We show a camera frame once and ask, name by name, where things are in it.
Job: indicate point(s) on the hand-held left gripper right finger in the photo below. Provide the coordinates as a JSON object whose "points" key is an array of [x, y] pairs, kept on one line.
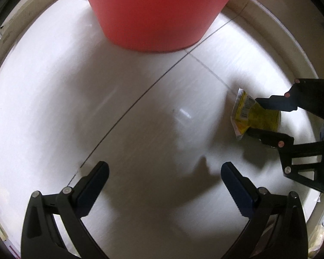
{"points": [[237, 191]]}

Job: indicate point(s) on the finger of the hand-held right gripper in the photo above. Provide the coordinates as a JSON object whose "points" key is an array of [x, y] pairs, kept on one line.
{"points": [[275, 103], [272, 139]]}

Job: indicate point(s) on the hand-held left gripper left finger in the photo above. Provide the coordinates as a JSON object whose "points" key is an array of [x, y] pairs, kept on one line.
{"points": [[93, 187]]}

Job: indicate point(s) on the yellow packet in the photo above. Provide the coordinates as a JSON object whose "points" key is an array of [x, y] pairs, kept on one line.
{"points": [[248, 116]]}

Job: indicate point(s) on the red plastic bin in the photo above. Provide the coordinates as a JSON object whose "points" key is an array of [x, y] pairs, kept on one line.
{"points": [[156, 13]]}

